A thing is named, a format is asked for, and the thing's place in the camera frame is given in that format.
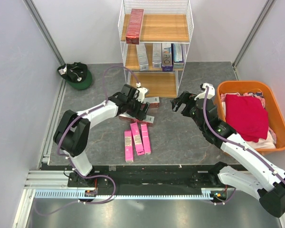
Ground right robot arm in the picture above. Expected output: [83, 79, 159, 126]
[171, 91, 285, 218]

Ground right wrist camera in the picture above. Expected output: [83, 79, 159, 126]
[195, 83, 215, 100]

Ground right aluminium frame post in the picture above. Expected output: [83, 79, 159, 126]
[232, 0, 276, 70]

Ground left aluminium frame post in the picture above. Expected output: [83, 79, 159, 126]
[22, 0, 67, 66]

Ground slim silver toothpaste box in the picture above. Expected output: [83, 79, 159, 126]
[152, 43, 162, 69]

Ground white pink clothes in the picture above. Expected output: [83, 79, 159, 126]
[220, 92, 276, 149]

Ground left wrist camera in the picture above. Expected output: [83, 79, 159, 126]
[134, 83, 149, 103]

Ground orange plastic basin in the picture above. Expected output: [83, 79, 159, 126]
[214, 80, 285, 155]

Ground pink box left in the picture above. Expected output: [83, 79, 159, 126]
[124, 130, 133, 162]

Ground silver red box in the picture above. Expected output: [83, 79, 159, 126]
[143, 97, 160, 108]
[119, 113, 155, 124]

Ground aluminium floor rail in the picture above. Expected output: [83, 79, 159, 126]
[24, 82, 67, 189]

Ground silver Protefix toothpaste box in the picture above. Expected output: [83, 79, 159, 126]
[136, 43, 149, 71]

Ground pink box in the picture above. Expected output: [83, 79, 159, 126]
[141, 123, 152, 154]
[130, 122, 144, 156]
[124, 130, 133, 162]

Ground dark red toothpaste box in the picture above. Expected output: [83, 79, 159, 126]
[125, 9, 144, 45]

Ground black green cap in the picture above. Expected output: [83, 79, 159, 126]
[57, 62, 93, 90]

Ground purple RiO toothpaste box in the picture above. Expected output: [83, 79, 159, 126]
[161, 43, 173, 72]

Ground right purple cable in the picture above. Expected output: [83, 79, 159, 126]
[203, 86, 285, 219]

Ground white wire wooden shelf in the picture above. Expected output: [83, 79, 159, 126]
[118, 0, 194, 98]

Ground silver red box front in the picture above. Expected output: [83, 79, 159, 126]
[119, 113, 155, 124]

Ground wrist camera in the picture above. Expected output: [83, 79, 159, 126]
[195, 83, 215, 100]
[134, 83, 149, 103]

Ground pink box middle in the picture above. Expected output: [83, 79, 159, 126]
[130, 122, 144, 156]

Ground pink box right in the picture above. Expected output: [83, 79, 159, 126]
[141, 123, 152, 154]

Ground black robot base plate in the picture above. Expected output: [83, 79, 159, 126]
[67, 161, 228, 188]

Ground slotted cable duct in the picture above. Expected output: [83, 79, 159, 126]
[35, 189, 213, 200]

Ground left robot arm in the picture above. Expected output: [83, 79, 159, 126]
[53, 83, 150, 187]

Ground aluminium frame post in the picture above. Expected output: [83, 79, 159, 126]
[22, 0, 67, 66]
[232, 0, 276, 70]

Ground red cloth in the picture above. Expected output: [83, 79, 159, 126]
[225, 94, 269, 143]

